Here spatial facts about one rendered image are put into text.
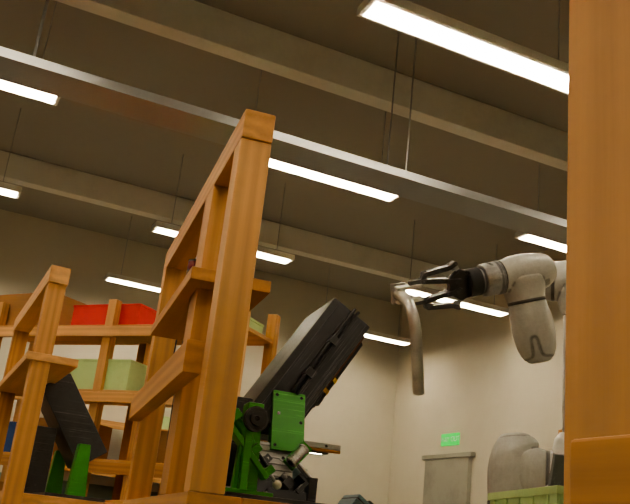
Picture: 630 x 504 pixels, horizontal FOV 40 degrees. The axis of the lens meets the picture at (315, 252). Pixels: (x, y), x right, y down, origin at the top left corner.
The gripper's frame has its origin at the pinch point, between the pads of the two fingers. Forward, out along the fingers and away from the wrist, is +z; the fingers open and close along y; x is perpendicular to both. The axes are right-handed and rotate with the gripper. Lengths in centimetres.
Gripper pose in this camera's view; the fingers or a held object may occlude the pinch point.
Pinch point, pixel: (408, 293)
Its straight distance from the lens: 225.7
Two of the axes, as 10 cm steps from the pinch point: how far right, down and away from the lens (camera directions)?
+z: -9.6, 1.6, -2.4
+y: -1.1, -9.8, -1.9
